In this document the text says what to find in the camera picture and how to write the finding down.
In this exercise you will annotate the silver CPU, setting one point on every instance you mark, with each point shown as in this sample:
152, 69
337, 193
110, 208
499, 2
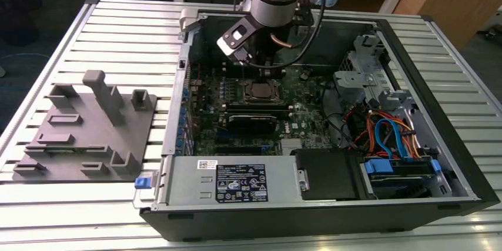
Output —
263, 90

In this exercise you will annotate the black expansion slot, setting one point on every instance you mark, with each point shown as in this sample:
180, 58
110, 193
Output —
243, 153
243, 147

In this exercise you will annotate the coin cell battery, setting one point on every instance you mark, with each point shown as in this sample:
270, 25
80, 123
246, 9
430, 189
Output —
306, 74

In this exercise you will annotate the grey case release latch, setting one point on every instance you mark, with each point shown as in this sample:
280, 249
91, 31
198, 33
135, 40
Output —
188, 18

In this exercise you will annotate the black graphics card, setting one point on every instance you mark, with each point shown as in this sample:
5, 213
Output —
251, 124

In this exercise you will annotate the green motherboard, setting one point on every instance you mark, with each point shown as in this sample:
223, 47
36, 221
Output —
310, 115

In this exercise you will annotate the grey metal drive cage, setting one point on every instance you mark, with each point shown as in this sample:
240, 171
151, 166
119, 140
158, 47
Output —
353, 79

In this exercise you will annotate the silver finned heatsink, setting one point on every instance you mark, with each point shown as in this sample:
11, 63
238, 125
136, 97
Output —
291, 143

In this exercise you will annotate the black plastic shroud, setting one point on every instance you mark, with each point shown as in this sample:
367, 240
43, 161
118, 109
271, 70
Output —
333, 174

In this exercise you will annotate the grey power supply unit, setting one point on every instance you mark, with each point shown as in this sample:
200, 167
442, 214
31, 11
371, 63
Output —
184, 180

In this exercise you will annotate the hard disk in blue carrier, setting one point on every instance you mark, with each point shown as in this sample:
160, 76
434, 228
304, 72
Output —
378, 167

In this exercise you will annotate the grey parts rack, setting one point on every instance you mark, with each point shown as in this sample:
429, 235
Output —
98, 145

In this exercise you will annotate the blue case latch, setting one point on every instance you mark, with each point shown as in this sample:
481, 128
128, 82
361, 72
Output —
142, 182

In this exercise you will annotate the black grey PC case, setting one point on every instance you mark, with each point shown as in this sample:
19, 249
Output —
274, 224

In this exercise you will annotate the office chair base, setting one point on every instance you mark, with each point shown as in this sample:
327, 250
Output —
491, 32

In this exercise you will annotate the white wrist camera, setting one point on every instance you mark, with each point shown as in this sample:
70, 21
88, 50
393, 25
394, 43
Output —
235, 36

